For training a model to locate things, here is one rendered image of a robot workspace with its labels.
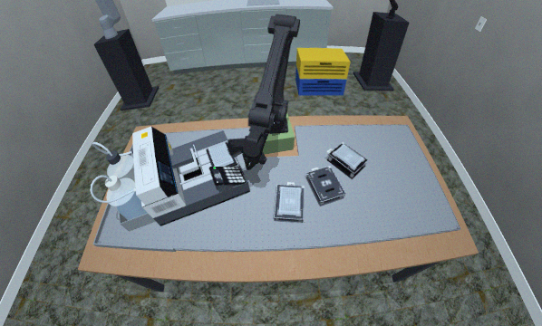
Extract pale blue microplate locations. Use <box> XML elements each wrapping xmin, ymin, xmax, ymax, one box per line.
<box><xmin>334</xmin><ymin>144</ymin><xmax>364</xmax><ymax>169</ymax></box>
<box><xmin>208</xmin><ymin>143</ymin><xmax>234</xmax><ymax>167</ymax></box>
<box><xmin>278</xmin><ymin>187</ymin><xmax>300</xmax><ymax>216</ymax></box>

